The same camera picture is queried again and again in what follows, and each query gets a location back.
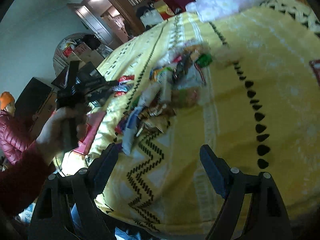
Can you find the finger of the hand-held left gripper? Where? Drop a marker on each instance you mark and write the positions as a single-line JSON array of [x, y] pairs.
[[102, 83], [98, 96]]

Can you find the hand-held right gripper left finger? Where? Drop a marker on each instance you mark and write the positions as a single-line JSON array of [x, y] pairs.
[[105, 170]]

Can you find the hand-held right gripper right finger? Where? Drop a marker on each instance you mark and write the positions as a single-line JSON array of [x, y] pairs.
[[212, 172]]

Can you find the pile of mixed snack bags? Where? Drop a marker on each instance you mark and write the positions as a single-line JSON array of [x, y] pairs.
[[170, 90]]

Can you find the person's left hand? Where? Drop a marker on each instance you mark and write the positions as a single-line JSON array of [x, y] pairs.
[[51, 131]]

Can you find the black printed carton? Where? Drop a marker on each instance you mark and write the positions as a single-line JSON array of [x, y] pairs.
[[90, 71]]

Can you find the pink flat box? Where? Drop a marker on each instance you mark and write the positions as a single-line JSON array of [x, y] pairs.
[[92, 127]]

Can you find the wooden dresser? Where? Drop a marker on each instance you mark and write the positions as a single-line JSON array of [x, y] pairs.
[[42, 116]]

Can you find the black flat monitor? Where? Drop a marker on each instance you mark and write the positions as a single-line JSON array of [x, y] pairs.
[[32, 97]]

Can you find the white door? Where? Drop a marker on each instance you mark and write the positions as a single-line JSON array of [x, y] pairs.
[[95, 22]]

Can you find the white tote bag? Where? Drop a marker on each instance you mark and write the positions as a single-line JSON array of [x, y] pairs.
[[151, 18]]

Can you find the red gift box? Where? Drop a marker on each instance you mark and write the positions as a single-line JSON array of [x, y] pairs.
[[163, 10]]

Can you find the dark red flat packet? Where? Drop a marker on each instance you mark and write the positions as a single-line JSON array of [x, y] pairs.
[[315, 67]]

